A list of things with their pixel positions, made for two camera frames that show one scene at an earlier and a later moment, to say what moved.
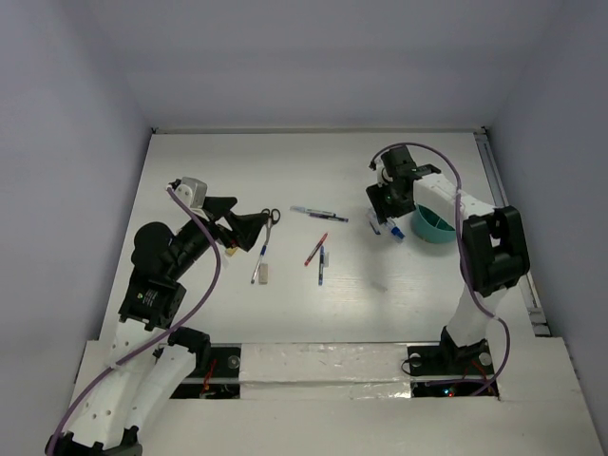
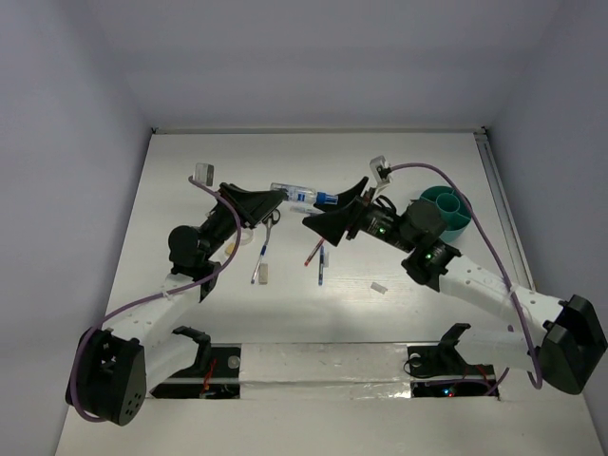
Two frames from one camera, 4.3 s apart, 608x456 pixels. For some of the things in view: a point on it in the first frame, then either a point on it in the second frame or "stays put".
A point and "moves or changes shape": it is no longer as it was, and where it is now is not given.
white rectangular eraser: (263, 272) stays put
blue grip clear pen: (263, 250) stays put
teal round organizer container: (430, 226) -> (455, 209)
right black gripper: (382, 208) -> (332, 224)
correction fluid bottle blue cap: (397, 232) moves or changes shape
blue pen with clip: (321, 265) stays put
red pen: (315, 249) stays put
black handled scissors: (274, 217) stays put
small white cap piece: (379, 286) stays put
